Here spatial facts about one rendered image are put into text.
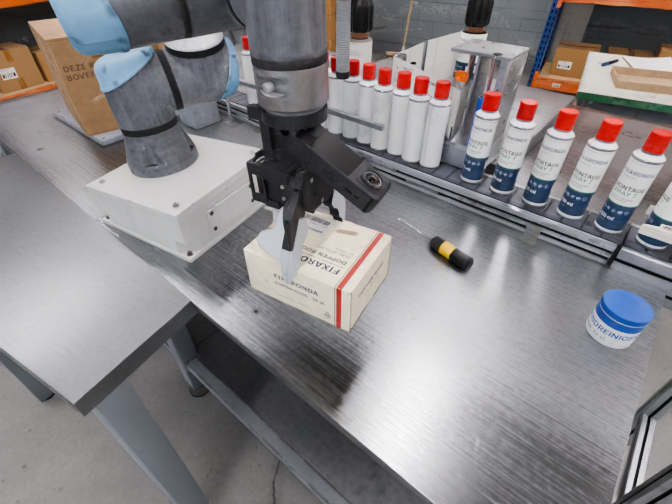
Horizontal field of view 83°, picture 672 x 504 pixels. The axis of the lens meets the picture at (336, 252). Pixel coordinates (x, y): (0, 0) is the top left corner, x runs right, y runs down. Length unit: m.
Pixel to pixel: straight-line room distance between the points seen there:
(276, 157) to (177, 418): 1.28
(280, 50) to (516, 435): 0.55
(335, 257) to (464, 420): 0.29
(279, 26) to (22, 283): 0.74
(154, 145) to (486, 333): 0.74
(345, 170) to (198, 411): 1.30
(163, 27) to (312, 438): 1.07
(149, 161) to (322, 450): 0.88
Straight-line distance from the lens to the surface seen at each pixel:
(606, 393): 0.72
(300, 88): 0.39
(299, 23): 0.38
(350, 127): 1.13
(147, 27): 0.45
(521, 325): 0.74
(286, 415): 1.27
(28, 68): 4.76
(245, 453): 1.49
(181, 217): 0.78
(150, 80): 0.87
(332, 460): 1.21
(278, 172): 0.44
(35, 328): 0.84
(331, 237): 0.52
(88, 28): 0.45
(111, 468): 1.62
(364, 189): 0.41
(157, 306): 0.77
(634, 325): 0.75
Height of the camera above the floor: 1.36
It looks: 41 degrees down
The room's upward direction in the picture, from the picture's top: straight up
